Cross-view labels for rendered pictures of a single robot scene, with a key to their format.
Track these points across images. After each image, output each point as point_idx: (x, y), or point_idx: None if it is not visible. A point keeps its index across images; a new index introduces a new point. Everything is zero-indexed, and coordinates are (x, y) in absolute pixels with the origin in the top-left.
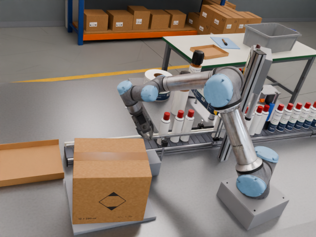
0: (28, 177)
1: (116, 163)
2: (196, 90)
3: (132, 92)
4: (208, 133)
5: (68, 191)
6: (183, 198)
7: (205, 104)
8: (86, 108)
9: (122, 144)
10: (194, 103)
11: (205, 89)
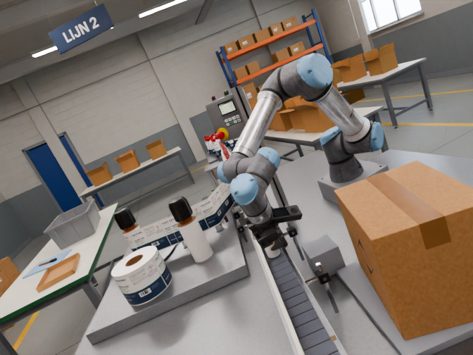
0: None
1: (412, 184)
2: (173, 233)
3: (262, 175)
4: None
5: (435, 341)
6: None
7: (201, 227)
8: None
9: (359, 196)
10: (185, 248)
11: (314, 74)
